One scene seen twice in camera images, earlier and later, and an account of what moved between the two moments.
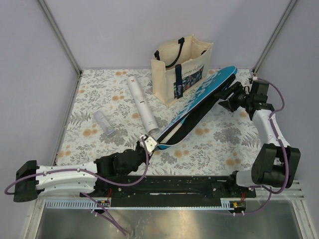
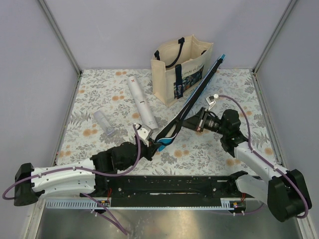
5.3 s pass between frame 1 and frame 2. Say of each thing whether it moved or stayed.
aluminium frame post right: stayed
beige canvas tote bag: stayed
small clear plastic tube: stayed
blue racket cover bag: moved
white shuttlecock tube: stayed
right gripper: moved
